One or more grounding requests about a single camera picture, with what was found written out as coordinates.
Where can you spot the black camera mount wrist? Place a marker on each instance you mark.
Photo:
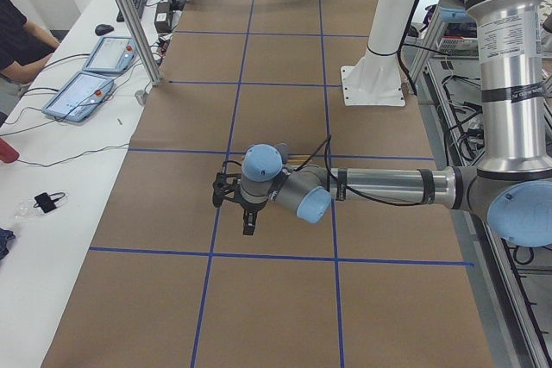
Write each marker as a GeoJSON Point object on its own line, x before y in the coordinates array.
{"type": "Point", "coordinates": [226, 187]}

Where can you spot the lower blue teach pendant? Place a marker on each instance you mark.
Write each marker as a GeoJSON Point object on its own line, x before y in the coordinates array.
{"type": "Point", "coordinates": [79, 97]}

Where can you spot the white pedestal column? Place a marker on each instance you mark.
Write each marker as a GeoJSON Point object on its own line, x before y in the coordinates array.
{"type": "Point", "coordinates": [375, 80]}

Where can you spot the black computer mouse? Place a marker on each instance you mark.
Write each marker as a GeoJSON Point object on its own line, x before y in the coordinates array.
{"type": "Point", "coordinates": [103, 29]}

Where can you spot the small black device on table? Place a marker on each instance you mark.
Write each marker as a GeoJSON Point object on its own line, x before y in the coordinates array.
{"type": "Point", "coordinates": [47, 202]}

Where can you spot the upper blue teach pendant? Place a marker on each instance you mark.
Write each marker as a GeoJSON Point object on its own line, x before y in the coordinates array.
{"type": "Point", "coordinates": [111, 55]}

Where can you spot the seated person black shirt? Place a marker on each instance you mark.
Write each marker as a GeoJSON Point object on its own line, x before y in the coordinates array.
{"type": "Point", "coordinates": [25, 49]}

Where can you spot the red cylinder bottle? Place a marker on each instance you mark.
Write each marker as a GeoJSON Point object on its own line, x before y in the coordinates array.
{"type": "Point", "coordinates": [8, 154]}

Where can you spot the blue teach pendant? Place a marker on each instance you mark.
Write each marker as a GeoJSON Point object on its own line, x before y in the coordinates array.
{"type": "Point", "coordinates": [111, 55]}
{"type": "Point", "coordinates": [79, 97]}

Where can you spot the small metal cylinder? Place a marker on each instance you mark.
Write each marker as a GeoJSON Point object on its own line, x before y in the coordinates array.
{"type": "Point", "coordinates": [141, 96]}

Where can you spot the aluminium frame post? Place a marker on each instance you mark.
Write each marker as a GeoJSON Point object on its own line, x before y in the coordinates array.
{"type": "Point", "coordinates": [137, 33]}

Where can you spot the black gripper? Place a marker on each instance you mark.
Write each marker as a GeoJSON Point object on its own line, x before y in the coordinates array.
{"type": "Point", "coordinates": [251, 208]}

